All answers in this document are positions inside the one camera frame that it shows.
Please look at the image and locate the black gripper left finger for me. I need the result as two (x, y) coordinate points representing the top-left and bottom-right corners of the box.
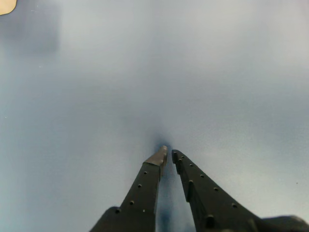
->
(89, 145), (169, 232)

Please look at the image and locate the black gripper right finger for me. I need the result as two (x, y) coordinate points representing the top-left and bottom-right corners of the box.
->
(171, 149), (309, 232)

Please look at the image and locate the beige box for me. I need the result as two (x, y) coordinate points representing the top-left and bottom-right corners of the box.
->
(0, 0), (18, 16)

